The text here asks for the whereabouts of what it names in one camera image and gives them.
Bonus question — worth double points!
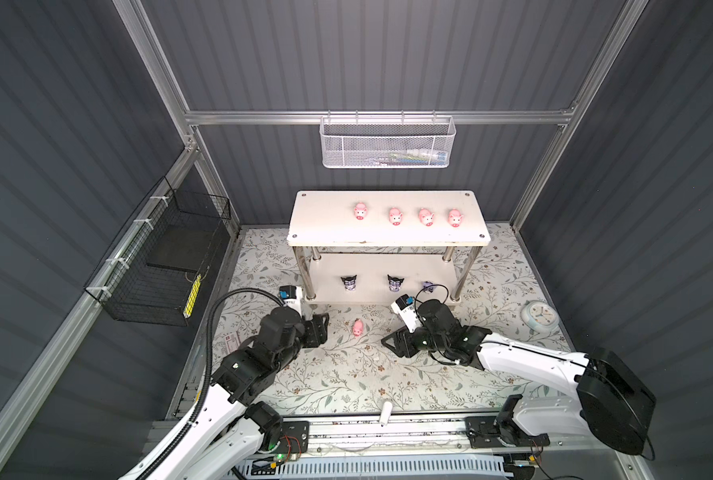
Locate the pink pig toy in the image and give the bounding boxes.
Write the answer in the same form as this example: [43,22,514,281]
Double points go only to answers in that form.
[419,208,435,226]
[389,207,404,226]
[352,319,365,337]
[354,202,369,221]
[448,209,464,228]

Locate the tubes in white basket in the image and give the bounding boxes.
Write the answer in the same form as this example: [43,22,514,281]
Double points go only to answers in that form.
[371,149,449,168]

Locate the white wire wall basket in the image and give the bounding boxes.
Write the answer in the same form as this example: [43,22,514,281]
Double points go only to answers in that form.
[318,115,457,169]

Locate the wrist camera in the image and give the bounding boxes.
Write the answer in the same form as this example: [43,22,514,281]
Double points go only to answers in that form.
[391,294,421,333]
[278,285,304,316]

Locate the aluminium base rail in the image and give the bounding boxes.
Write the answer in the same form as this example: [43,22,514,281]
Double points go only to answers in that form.
[169,410,622,480]

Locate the white round clock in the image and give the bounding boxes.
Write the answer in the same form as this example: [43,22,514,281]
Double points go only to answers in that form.
[521,300,561,333]

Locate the yellow marker in basket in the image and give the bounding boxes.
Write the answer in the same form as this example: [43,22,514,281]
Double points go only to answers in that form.
[182,274,202,319]

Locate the black wire wall basket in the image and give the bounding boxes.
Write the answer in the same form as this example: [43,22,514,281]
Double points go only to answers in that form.
[86,181,234,327]

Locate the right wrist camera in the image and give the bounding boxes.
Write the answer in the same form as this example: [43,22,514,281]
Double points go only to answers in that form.
[391,294,421,333]

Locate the white knob on rail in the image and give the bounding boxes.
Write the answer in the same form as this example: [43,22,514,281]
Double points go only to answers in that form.
[379,400,394,427]

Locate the white two-tier shelf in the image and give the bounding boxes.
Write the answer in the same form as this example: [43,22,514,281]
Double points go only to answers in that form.
[288,190,491,305]

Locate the black purple figurine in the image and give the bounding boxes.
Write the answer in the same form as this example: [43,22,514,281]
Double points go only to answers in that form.
[387,275,405,293]
[340,275,358,291]

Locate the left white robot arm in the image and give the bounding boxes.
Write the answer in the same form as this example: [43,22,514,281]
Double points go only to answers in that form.
[122,306,330,479]

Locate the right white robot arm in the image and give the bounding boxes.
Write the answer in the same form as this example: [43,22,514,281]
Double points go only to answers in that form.
[382,295,657,456]

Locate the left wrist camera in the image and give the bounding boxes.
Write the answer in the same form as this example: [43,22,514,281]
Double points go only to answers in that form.
[278,285,304,316]

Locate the black cable conduit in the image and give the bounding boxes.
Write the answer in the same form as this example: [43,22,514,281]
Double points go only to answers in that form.
[133,287,286,480]

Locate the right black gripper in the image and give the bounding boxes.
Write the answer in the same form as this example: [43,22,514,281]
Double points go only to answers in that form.
[379,321,447,357]

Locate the red white card pack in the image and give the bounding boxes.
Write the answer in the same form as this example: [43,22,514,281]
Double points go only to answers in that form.
[222,332,242,356]

